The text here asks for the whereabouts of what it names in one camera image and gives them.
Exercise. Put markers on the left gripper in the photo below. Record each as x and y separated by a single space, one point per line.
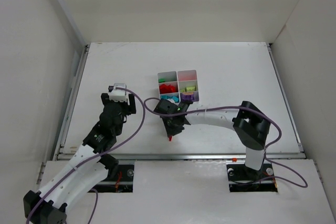
132 100

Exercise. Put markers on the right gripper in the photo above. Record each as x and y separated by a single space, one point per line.
172 127

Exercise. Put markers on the teal curved lego brick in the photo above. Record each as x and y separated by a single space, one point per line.
171 98

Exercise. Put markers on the red arch duplo brick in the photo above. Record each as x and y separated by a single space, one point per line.
167 88

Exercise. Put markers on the purple lego brick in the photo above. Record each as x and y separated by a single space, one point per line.
188 96

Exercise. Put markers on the orange round lego piece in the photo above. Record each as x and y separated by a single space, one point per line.
186 76

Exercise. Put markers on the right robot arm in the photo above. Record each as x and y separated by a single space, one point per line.
246 121

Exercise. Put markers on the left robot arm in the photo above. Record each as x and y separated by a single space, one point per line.
90 164

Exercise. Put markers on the left clear divided container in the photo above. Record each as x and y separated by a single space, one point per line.
171 78

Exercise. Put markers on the clear divided container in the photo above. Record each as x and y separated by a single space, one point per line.
171 78
187 83

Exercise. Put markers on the right clear divided container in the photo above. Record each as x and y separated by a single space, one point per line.
187 83

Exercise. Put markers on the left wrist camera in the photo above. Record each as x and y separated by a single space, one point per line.
117 93

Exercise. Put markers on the metal table rail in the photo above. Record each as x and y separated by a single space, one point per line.
202 156

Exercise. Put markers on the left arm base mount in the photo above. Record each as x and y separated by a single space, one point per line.
119 178

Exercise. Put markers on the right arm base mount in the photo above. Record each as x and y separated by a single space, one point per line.
242 179

